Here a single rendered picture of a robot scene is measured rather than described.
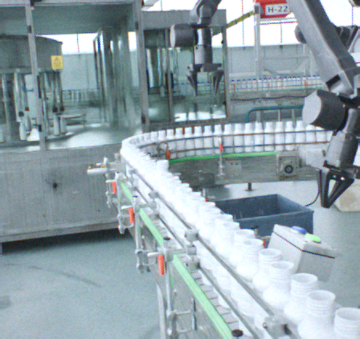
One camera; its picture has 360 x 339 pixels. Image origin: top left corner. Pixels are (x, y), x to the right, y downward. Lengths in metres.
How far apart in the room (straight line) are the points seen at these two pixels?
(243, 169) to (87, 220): 2.06
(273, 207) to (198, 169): 0.90
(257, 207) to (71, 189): 2.72
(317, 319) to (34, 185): 4.08
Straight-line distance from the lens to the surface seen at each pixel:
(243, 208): 2.17
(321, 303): 0.70
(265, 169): 3.06
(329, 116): 1.03
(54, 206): 4.69
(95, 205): 4.70
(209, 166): 3.03
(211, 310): 1.06
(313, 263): 1.07
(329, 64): 1.11
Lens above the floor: 1.45
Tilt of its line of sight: 9 degrees down
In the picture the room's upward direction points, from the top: 3 degrees counter-clockwise
